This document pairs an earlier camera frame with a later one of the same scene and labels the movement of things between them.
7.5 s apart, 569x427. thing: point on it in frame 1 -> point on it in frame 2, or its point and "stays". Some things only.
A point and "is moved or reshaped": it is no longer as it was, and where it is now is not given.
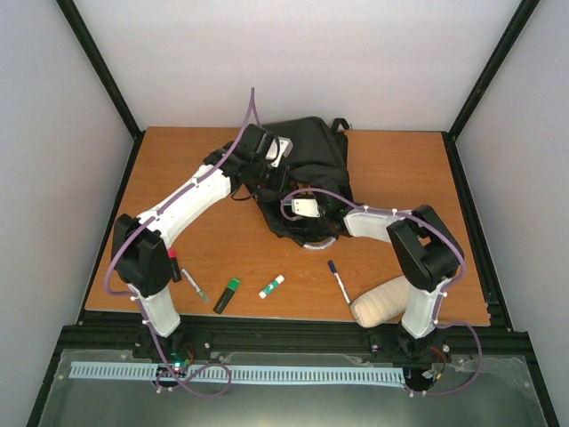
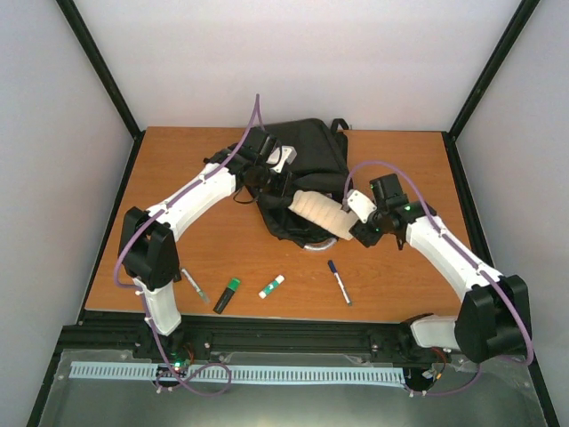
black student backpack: [310, 209] stays
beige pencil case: [382, 305] is moved or reshaped
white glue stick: [266, 291] stays
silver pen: [196, 286] stays
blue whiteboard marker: [332, 267] stays
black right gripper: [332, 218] -> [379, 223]
